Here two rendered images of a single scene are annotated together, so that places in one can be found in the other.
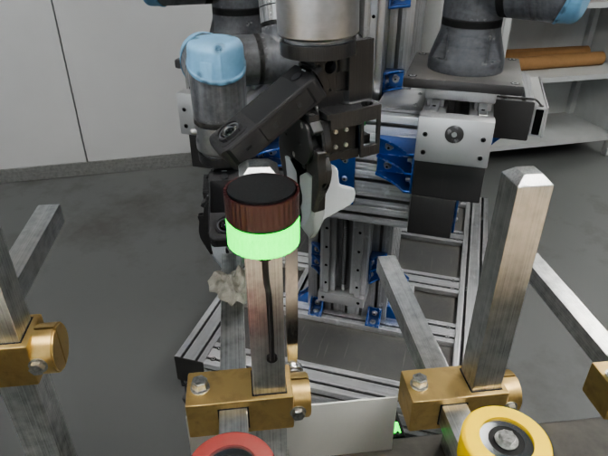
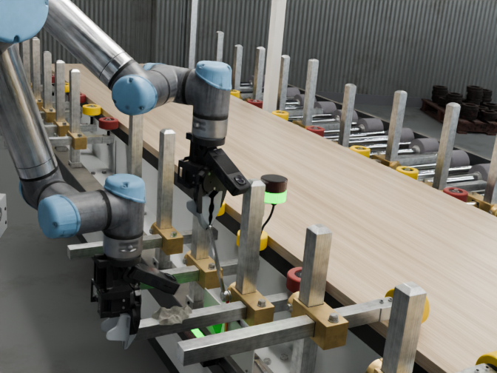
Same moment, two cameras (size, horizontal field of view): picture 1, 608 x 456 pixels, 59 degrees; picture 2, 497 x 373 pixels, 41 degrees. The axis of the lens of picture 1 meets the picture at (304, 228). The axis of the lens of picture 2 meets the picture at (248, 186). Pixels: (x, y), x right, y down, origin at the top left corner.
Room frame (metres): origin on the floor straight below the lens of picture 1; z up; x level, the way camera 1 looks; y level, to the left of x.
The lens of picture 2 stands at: (0.97, 1.29, 1.58)
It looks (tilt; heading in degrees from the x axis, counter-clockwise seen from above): 19 degrees down; 247
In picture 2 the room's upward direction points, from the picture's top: 5 degrees clockwise
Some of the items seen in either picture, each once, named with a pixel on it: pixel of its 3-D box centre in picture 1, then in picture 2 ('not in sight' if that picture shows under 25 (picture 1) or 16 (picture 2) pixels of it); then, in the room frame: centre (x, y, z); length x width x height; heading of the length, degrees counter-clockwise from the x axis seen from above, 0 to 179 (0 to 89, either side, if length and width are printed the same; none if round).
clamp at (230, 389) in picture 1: (249, 401); (250, 303); (0.42, 0.06, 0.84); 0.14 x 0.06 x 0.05; 97
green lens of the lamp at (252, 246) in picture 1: (262, 228); (272, 194); (0.38, 0.03, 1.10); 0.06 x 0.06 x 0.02
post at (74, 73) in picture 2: not in sight; (75, 127); (0.61, -1.45, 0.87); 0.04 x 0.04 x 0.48; 7
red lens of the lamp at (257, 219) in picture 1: (261, 201); (273, 183); (0.38, 0.03, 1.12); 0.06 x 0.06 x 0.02
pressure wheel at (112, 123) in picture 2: not in sight; (108, 131); (0.48, -1.43, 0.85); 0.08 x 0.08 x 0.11
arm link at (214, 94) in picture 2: not in sight; (211, 89); (0.52, -0.01, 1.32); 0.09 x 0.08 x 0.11; 141
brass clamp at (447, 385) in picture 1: (459, 395); (202, 268); (0.46, -0.19, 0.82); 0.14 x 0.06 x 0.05; 97
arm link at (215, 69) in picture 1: (217, 80); (123, 206); (0.73, 0.12, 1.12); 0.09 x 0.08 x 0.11; 17
